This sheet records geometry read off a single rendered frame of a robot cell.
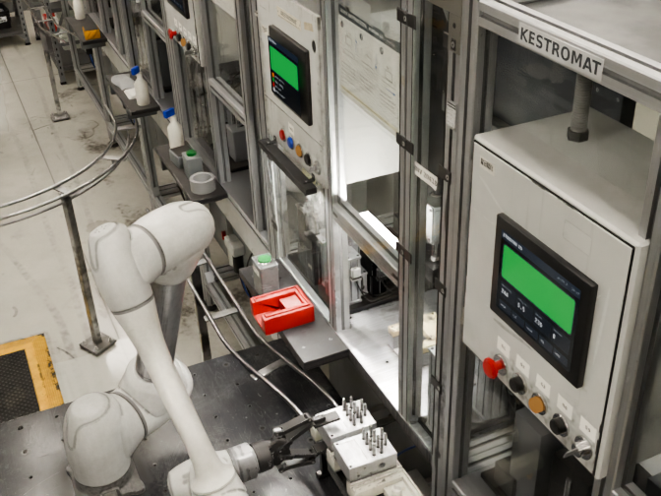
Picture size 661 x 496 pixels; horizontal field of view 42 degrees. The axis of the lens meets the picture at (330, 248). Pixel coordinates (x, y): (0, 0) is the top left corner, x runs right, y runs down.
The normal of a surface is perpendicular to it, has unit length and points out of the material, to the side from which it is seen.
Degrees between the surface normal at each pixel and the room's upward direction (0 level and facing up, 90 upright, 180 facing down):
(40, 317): 0
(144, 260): 68
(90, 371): 0
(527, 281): 90
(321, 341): 0
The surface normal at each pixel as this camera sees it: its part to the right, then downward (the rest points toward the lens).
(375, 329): -0.04, -0.85
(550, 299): -0.91, 0.25
